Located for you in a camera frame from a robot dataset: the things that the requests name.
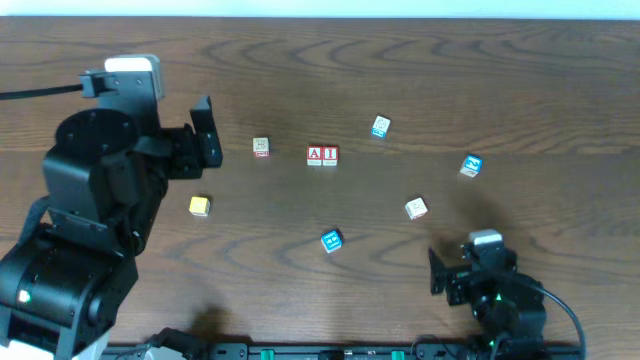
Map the blue number 2 block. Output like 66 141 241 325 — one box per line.
459 154 483 178

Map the red letter A block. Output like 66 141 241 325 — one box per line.
306 145 323 166

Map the red letter I block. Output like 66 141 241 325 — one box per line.
322 146 339 166

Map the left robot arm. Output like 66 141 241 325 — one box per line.
1 71 223 359

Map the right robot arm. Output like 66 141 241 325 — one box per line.
429 243 547 356

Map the white red-sided block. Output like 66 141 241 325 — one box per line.
253 137 270 157

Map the white M letter block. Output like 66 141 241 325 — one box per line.
405 197 429 220

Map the yellow block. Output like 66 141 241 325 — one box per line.
189 196 211 217

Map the blue top block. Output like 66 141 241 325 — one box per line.
321 229 343 254

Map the white blue-sided block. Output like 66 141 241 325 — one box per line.
371 115 391 138

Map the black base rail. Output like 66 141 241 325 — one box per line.
99 329 581 360

